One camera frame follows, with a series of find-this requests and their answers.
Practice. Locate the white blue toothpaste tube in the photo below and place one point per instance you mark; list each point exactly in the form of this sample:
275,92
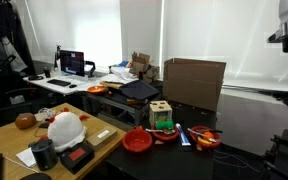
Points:
184,140

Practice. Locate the orange bowl on desk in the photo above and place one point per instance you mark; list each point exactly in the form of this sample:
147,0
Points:
97,90

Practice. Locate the red bowl middle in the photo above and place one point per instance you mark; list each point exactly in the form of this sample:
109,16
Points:
162,135

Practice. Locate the red bowl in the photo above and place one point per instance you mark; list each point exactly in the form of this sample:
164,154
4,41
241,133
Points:
162,135
137,140
205,144

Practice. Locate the red bowl left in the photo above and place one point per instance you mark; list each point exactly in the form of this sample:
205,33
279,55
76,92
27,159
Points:
137,140

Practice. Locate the red bowl right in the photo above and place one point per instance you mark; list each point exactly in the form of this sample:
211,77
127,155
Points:
205,144

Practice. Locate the dark folded cloth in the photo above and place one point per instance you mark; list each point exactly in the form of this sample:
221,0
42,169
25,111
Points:
139,90

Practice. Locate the wooden shape sorter box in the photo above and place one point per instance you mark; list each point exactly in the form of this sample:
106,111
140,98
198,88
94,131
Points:
159,110

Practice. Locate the stack of papers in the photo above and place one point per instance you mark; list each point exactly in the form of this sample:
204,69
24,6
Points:
122,74

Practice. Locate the small open cardboard box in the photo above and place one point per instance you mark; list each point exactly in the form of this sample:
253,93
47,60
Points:
143,69

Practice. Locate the green toy dumbbell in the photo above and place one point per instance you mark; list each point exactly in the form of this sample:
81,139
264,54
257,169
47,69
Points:
161,125

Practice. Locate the large cardboard box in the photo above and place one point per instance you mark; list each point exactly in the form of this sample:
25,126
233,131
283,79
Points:
193,82

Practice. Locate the tan cardboard box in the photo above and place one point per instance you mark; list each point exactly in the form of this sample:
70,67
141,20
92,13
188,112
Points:
101,138

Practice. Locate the black computer mouse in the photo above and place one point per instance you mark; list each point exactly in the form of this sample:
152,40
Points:
72,86

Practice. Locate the computer monitor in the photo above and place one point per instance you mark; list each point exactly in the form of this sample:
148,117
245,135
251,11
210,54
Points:
72,62

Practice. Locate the orange ball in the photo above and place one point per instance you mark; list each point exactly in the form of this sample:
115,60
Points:
208,135

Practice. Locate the black keyboard far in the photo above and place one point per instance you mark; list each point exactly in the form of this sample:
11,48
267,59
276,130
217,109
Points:
59,82

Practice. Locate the white plush chicken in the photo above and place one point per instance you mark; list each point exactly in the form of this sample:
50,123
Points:
65,130

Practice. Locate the black box red label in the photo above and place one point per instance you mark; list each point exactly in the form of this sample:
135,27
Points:
75,158

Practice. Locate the dark cylindrical speaker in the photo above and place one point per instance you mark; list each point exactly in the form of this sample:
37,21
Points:
44,154

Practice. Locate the brown toy football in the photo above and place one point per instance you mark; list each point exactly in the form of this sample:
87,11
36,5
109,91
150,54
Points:
25,121

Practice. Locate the white paper sheet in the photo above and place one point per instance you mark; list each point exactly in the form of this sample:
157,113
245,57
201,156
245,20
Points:
26,156

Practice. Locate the black office chair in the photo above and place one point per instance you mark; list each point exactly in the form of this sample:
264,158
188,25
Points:
14,97

